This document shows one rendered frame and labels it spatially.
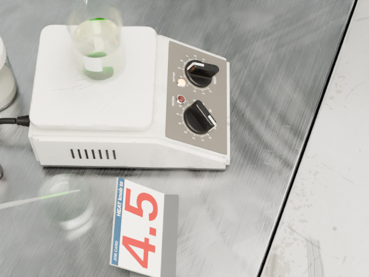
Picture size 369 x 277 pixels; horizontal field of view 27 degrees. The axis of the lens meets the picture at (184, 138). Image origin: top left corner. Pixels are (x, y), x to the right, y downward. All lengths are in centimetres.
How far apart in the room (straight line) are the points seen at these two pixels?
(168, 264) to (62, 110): 18
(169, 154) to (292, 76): 19
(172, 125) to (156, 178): 7
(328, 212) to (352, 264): 6
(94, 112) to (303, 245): 25
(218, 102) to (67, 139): 16
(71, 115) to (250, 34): 26
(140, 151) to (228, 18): 23
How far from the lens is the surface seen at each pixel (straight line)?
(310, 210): 80
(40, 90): 77
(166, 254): 77
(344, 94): 87
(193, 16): 92
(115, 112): 74
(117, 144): 76
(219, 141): 79
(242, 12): 92
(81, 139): 76
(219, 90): 82
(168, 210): 79
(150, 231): 77
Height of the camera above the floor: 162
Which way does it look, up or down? 61 degrees down
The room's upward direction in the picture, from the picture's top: straight up
